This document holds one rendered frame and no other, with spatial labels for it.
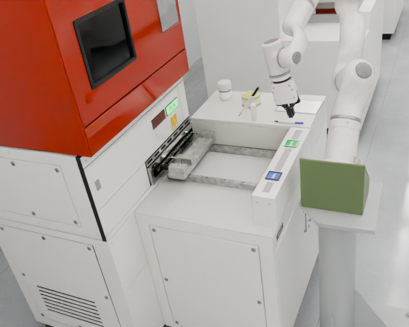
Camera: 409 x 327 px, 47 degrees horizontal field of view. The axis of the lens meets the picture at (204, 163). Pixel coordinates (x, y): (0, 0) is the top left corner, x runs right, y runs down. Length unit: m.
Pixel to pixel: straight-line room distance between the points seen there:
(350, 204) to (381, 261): 1.08
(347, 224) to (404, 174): 1.82
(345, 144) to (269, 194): 0.35
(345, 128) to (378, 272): 1.20
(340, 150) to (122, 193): 0.89
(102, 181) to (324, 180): 0.85
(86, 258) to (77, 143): 0.61
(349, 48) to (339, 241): 0.78
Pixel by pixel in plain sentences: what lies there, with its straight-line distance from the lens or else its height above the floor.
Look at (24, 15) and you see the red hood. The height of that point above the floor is 1.73.
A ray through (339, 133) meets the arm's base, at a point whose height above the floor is 1.11.
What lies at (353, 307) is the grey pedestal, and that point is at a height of 0.21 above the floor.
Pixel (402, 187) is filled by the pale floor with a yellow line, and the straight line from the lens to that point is 3.54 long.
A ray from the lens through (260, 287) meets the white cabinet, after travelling 2.06.
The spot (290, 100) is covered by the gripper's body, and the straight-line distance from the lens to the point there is 1.99.
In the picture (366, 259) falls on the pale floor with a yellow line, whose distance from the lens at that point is 2.96.
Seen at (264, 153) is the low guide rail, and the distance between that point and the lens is 2.29.
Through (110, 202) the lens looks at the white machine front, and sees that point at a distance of 1.94.
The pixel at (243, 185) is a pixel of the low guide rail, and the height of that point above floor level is 0.84.
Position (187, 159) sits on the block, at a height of 0.90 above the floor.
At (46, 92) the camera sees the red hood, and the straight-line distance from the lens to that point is 1.70.
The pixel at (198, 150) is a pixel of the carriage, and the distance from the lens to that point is 2.31.
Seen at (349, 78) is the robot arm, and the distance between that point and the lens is 1.91.
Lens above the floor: 2.03
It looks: 32 degrees down
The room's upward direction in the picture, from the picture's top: 9 degrees counter-clockwise
